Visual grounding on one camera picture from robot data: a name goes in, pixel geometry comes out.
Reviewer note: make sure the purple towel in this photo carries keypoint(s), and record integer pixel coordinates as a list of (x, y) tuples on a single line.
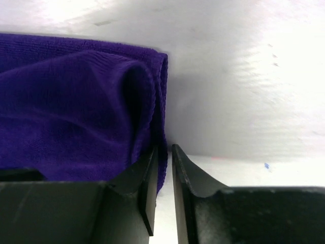
[(78, 109)]

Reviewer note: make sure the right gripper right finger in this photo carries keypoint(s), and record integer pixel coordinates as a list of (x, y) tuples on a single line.
[(208, 211)]

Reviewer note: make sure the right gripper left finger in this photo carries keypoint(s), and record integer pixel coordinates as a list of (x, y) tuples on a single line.
[(122, 210)]

